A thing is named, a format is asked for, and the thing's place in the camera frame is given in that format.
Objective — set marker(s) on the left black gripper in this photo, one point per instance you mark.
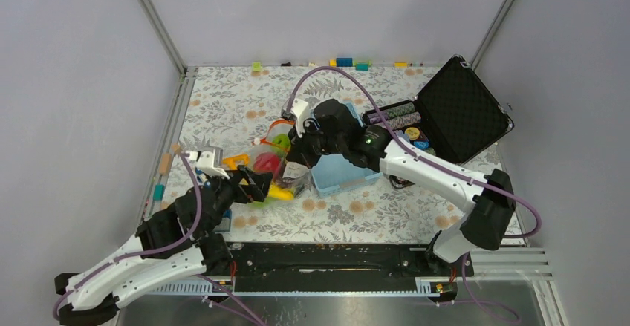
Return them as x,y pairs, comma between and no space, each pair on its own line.
256,189

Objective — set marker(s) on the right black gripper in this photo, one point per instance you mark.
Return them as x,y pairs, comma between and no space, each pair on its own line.
299,151

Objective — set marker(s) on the yellow banana bunch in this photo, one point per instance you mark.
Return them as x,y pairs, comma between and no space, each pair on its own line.
279,193

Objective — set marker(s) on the green pepper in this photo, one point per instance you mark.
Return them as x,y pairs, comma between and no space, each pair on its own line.
281,143

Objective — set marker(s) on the red apple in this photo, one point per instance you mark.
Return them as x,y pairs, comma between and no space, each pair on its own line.
268,162

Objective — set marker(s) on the clear zip top bag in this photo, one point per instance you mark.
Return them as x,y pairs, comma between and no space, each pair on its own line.
292,176

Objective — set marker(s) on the light blue plastic basket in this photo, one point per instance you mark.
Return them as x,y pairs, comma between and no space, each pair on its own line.
344,176

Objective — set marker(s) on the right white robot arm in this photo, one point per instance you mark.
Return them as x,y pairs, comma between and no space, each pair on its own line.
485,200

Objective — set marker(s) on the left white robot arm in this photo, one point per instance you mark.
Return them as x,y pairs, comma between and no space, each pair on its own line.
175,243

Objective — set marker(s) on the yellow orange toy truck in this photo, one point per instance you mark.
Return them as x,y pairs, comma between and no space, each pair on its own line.
230,163

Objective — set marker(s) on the blue grey block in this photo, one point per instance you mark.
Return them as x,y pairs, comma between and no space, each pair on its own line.
225,223

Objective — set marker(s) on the floral table mat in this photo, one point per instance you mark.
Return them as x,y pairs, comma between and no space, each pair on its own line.
230,107

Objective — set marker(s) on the wooden block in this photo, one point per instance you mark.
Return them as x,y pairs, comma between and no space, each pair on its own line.
165,164

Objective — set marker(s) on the teal block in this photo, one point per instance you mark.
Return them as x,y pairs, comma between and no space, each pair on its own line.
158,192

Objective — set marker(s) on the blue yellow toy bricks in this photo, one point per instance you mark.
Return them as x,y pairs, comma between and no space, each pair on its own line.
348,62

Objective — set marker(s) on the black poker chip case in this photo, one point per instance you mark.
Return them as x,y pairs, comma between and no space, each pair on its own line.
453,118

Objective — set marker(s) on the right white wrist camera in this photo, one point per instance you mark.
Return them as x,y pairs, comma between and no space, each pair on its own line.
297,111

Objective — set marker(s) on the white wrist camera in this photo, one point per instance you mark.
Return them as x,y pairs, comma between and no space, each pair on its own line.
208,161
297,111

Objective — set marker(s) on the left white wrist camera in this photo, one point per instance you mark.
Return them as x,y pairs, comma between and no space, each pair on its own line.
208,161

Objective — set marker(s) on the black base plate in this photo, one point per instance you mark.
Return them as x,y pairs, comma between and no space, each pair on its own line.
332,268

